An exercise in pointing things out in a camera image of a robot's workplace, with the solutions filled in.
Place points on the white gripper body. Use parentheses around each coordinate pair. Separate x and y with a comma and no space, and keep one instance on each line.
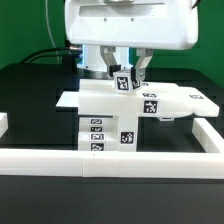
(153,24)

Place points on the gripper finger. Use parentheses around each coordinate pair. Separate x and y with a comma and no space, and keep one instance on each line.
(107,54)
(141,65)

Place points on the white chair back part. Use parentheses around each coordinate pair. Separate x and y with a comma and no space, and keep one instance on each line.
(162,100)

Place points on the white chair seat part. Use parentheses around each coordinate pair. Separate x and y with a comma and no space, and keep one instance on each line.
(127,133)

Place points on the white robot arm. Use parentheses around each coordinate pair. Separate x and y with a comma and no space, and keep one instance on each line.
(93,61)

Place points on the white marker sheet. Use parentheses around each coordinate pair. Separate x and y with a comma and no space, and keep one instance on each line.
(68,99)

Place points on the white block at left edge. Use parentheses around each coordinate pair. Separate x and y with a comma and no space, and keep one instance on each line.
(3,123)

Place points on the white U-shaped fence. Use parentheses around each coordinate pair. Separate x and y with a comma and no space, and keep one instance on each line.
(206,165)

